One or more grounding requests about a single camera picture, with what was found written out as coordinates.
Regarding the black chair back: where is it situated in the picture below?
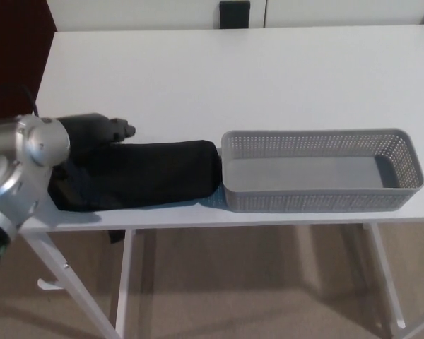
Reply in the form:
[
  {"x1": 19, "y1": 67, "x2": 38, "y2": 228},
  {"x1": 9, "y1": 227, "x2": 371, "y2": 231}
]
[{"x1": 219, "y1": 0, "x2": 251, "y2": 29}]

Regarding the white cabinet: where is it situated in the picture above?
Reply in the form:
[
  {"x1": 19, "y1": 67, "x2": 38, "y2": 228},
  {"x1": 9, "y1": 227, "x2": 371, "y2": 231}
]
[{"x1": 46, "y1": 0, "x2": 424, "y2": 32}]

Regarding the white table frame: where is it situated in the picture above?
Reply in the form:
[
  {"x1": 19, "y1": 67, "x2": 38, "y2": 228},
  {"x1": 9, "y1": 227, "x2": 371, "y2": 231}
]
[{"x1": 19, "y1": 218, "x2": 424, "y2": 339}]

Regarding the grey perforated plastic basket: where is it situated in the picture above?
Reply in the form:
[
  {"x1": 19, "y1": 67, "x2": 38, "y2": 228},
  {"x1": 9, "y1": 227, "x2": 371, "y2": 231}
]
[{"x1": 220, "y1": 127, "x2": 424, "y2": 214}]

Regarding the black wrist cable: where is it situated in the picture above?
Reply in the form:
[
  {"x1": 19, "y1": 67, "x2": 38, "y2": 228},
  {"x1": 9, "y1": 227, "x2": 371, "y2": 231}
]
[{"x1": 23, "y1": 84, "x2": 40, "y2": 117}]

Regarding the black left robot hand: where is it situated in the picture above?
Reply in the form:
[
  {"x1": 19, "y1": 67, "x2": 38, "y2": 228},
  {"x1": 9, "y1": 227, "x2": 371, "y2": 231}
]
[{"x1": 48, "y1": 112, "x2": 137, "y2": 183}]

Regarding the black fabric pencil case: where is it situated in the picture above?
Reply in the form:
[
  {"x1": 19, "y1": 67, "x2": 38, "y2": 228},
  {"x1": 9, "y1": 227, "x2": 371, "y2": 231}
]
[{"x1": 47, "y1": 139, "x2": 223, "y2": 214}]

